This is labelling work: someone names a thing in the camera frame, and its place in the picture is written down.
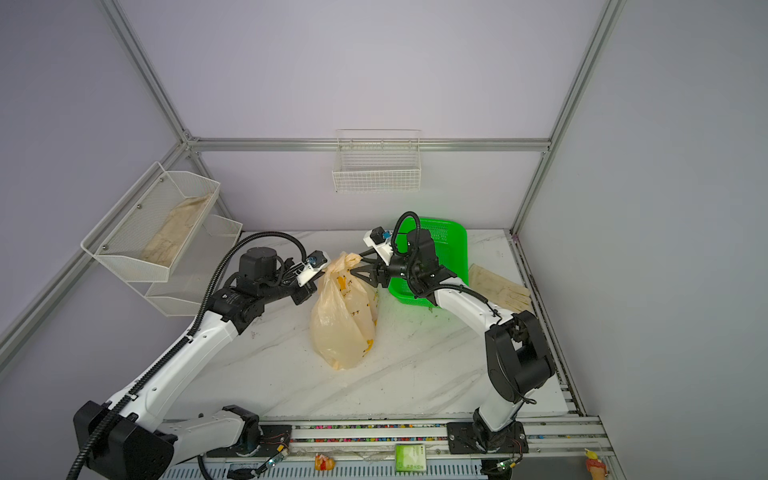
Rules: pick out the white mesh shelf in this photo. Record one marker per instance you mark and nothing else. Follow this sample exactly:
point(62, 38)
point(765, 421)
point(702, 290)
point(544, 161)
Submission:
point(121, 240)
point(182, 294)

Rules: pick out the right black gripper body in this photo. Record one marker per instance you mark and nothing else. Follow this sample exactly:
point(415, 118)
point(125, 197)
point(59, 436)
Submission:
point(379, 271)

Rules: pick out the white lower mesh shelf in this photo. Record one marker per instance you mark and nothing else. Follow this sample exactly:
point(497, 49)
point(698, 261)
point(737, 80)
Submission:
point(182, 294)

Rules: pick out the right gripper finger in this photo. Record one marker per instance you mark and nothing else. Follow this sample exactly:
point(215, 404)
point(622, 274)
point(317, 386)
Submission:
point(371, 256)
point(367, 273)

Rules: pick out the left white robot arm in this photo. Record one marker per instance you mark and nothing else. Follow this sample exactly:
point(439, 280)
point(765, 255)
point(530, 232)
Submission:
point(130, 437)

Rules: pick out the small orange toy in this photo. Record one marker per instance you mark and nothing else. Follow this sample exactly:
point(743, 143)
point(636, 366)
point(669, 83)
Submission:
point(324, 463)

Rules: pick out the white upper mesh shelf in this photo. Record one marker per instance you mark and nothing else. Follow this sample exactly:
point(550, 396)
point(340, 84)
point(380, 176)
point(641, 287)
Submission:
point(121, 240)

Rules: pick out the translucent beige plastic bag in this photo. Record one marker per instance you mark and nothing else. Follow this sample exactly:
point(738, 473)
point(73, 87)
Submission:
point(344, 318)

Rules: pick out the green plastic basket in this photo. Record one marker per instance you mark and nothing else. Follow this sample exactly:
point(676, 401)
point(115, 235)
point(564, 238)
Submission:
point(451, 245)

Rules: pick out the white wire wall basket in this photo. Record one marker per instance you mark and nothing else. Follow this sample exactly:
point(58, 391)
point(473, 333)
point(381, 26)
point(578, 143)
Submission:
point(377, 161)

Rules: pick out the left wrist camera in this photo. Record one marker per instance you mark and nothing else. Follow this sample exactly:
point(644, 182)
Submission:
point(312, 267)

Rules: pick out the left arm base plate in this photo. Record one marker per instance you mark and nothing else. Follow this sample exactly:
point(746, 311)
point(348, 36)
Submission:
point(272, 438)

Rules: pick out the yellow red toy figure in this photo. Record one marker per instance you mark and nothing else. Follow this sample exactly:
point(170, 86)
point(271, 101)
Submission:
point(595, 466)

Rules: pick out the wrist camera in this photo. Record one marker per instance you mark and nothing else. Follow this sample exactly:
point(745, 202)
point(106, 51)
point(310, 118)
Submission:
point(380, 241)
point(312, 267)

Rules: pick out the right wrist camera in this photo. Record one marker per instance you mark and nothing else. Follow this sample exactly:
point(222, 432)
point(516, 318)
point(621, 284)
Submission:
point(380, 241)

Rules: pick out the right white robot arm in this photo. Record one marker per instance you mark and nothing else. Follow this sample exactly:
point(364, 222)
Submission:
point(518, 356)

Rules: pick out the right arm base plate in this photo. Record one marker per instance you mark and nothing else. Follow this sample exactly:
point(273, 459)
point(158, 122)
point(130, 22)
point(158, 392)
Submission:
point(473, 438)

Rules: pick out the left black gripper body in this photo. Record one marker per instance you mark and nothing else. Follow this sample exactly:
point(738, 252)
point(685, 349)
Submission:
point(303, 291)

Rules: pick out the green box on rail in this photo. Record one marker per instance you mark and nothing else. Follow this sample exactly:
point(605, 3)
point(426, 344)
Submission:
point(410, 458)

